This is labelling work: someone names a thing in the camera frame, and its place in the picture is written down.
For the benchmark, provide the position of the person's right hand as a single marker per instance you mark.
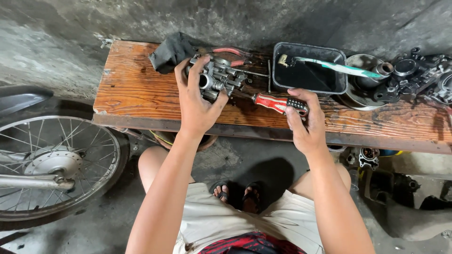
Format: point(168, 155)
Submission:
point(310, 130)

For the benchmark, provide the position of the person's left hand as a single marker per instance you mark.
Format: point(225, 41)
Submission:
point(194, 109)

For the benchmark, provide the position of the grey metal carburetor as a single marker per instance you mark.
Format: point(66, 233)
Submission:
point(216, 76)

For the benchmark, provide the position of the brown round bowl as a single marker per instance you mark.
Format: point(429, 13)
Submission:
point(211, 141)

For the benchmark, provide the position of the black rectangular plastic tray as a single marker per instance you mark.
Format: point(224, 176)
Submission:
point(310, 77)

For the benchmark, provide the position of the person's right leg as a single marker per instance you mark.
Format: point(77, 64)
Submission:
point(305, 185)

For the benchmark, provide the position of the person's leg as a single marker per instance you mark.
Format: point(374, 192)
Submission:
point(152, 165)
point(305, 185)

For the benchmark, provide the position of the wooden workbench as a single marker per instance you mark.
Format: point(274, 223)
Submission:
point(141, 91)

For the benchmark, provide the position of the round metal clutch pulley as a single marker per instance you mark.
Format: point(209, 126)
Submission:
point(356, 96)

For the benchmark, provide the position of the black cloth rag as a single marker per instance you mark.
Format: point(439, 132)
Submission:
point(171, 53)

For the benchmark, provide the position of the grey engine cylinder part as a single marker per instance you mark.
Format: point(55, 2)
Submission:
point(369, 159)

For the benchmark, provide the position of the green white toothbrush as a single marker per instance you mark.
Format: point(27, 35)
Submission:
point(339, 68)

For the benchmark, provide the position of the person's left leg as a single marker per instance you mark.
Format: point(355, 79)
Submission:
point(152, 165)

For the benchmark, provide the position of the person's black left sandal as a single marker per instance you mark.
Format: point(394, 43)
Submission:
point(220, 192)

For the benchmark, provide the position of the person's black sandal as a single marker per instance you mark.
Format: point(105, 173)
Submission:
point(252, 197)
point(220, 192)

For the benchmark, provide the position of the person's black right sandal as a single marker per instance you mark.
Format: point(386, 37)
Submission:
point(252, 197)

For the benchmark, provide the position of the heap of dark engine parts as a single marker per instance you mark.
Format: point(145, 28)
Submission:
point(399, 194)

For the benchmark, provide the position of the black engine cover part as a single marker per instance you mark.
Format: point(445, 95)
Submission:
point(409, 76)

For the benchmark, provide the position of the person's beige shorts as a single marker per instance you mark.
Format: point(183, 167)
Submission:
point(219, 222)

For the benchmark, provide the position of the person's red black shirt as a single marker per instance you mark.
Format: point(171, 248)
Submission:
point(254, 243)

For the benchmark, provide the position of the grey metal engine part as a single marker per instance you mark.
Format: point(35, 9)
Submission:
point(445, 88)

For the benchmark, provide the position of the spoked motorcycle wheel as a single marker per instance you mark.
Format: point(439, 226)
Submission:
point(53, 164)

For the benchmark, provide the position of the black motorcycle fender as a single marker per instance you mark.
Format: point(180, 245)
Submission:
point(21, 98)

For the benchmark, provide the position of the chrome motorcycle fork leg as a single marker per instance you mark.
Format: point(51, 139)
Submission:
point(35, 181)

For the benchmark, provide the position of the small metal wall bracket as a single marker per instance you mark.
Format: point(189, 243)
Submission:
point(106, 43)

